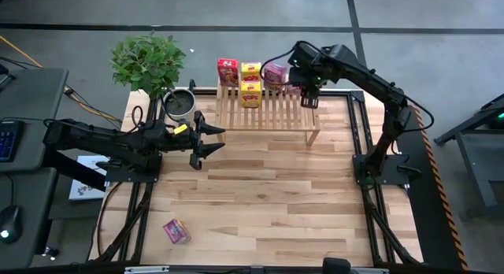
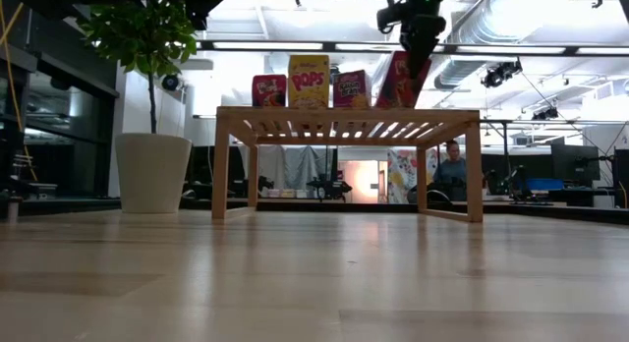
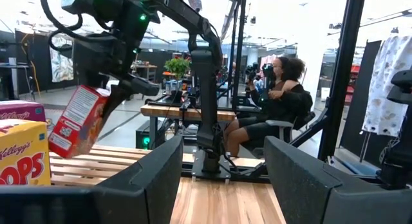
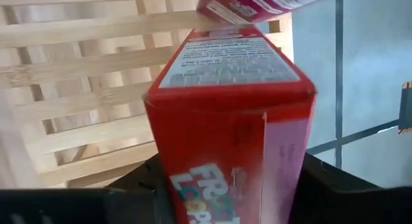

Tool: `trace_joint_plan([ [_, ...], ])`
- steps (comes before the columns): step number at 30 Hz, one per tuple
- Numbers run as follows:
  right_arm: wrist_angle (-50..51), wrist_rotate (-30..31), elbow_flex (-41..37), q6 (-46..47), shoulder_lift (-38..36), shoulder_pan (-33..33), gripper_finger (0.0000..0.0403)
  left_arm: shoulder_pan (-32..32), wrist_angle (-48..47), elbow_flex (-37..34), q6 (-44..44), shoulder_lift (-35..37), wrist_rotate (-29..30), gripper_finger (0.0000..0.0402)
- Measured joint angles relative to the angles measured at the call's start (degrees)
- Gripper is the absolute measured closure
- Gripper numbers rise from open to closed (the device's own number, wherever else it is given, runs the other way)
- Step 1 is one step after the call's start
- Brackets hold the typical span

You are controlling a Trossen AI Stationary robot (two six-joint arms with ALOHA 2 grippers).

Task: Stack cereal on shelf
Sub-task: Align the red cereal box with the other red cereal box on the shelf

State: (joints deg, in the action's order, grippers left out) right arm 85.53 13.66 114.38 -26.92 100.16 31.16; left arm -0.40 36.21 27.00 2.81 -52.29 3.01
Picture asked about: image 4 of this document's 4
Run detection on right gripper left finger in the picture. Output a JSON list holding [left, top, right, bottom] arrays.
[[0, 153, 177, 224]]

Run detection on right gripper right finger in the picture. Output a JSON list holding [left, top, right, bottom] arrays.
[[288, 152, 412, 224]]

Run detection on red Froot Loops cereal box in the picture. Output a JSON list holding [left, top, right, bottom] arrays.
[[142, 24, 318, 224]]

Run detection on purple Raisin Bran cereal box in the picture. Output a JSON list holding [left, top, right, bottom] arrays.
[[196, 0, 338, 25]]

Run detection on wooden slatted shelf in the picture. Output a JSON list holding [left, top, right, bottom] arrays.
[[0, 0, 294, 190]]

